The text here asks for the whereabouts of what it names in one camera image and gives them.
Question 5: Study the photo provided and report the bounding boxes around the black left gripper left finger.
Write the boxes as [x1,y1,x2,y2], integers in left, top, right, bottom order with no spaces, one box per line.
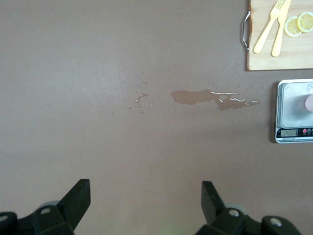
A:
[0,179,91,235]

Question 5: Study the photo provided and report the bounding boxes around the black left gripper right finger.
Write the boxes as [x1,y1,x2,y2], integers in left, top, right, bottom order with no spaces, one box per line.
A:
[195,181,300,235]

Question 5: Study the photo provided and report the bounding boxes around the spilled liquid puddle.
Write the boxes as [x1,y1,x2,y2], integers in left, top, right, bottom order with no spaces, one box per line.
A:
[127,83,267,115]

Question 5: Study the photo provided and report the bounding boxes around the silver digital kitchen scale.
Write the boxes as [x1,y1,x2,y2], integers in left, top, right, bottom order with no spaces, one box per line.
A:
[271,78,313,144]

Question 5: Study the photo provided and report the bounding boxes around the brown table cover mat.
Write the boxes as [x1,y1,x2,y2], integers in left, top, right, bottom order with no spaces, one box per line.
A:
[0,0,313,235]

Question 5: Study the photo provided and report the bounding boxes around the wooden cutting board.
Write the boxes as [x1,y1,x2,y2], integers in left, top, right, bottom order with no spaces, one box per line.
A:
[241,0,313,72]

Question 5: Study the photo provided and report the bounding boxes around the yellow plastic fork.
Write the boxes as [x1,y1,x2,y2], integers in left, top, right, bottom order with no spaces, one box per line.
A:
[253,0,287,54]

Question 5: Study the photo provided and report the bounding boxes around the yellow plastic knife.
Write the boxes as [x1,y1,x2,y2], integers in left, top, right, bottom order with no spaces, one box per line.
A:
[271,0,293,57]

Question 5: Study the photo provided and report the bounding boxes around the yellow lemon slice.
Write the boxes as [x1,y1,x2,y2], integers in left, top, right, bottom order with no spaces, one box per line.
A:
[297,11,313,33]
[284,16,303,38]

